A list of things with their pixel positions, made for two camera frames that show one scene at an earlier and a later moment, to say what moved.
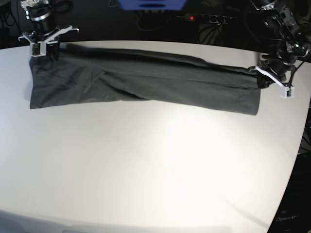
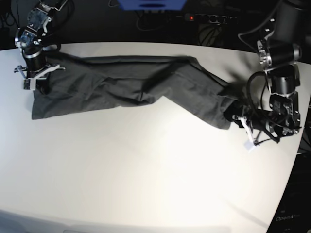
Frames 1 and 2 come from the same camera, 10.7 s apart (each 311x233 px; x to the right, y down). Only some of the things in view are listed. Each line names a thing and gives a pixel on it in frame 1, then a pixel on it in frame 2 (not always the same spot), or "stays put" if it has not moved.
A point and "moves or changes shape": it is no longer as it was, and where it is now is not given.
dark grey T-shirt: x=85 y=75 moves or changes shape
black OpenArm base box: x=293 y=215 stays put
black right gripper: x=278 y=66 → x=262 y=122
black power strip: x=217 y=20 stays put
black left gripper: x=44 y=26 → x=35 y=60
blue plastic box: x=152 y=5 stays put
